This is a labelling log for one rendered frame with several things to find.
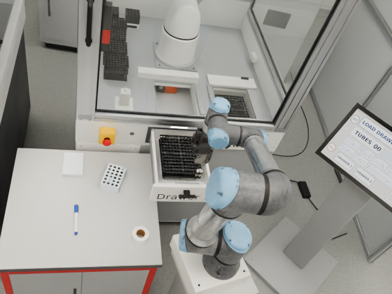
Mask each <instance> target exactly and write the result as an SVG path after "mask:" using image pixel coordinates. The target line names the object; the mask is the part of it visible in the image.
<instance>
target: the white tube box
mask: <svg viewBox="0 0 392 294"><path fill-rule="evenodd" d="M122 167H123V166H119V165H116V164H112V163H108V166H107V169H106V171H105V173H104V176H103V178H102V180H101V182H100V188H101V189H104V190H108V191H112V192H114V193H118V192H119V189H120V187H121V184H122V182H123V179H124V176H125V173H126V169H127V168H126V167H124V170H123V171H122ZM109 177H111V181H109Z"/></svg>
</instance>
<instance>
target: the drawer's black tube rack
mask: <svg viewBox="0 0 392 294"><path fill-rule="evenodd" d="M161 136H162V137H161ZM164 136H165V137H164ZM170 137H171V138H170ZM173 137H174V138H173ZM176 137H177V138H176ZM179 137H181V138H179ZM182 137H183V138H182ZM188 138H189V139H188ZM191 138H192V136H179V135H160V139H159V150H160V161H161V167H162V177H163V178H165V177H167V178H187V179H200V178H201V176H200V177H199V176H197V177H196V176H195V174H180V173H164V172H163V169H182V170H197V169H202V167H201V166H199V165H201V164H199V163H195V162H194V159H197V158H199V157H200V155H193V151H192V147H191V145H192V144H191V143H192V142H191ZM197 156H199V157H197Z"/></svg>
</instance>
